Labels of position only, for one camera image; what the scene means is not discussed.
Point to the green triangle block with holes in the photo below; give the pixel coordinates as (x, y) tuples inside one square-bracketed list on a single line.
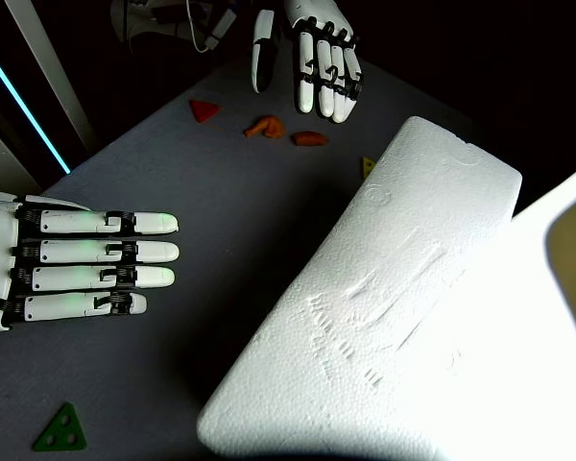
[(61, 429)]

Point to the orange toy chicken leg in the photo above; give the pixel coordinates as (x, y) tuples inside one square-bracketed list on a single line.
[(268, 127)]

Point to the red triangle block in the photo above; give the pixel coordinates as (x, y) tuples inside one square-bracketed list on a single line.
[(203, 110)]

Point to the grey table cloth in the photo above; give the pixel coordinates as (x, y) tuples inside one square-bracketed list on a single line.
[(197, 192)]

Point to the grey curved background object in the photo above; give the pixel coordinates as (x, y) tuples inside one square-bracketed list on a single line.
[(144, 24)]

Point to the white plug adapter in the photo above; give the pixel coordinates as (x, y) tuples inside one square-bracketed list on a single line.
[(221, 30)]

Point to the brown ridged toy food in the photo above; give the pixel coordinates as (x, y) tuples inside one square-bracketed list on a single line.
[(309, 138)]

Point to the yellow triangle block with holes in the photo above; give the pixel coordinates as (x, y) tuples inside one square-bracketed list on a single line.
[(367, 167)]

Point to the white flat panel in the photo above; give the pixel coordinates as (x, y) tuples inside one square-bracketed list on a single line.
[(0, 163)]

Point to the white styrofoam lid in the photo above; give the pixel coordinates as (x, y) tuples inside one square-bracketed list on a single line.
[(365, 288)]

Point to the large white rounded housing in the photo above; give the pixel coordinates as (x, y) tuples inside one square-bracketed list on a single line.
[(509, 336)]

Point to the white frame post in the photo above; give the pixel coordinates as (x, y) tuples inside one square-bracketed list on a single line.
[(53, 62)]

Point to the cyan light strip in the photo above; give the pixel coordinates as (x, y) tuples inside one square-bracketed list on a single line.
[(24, 105)]

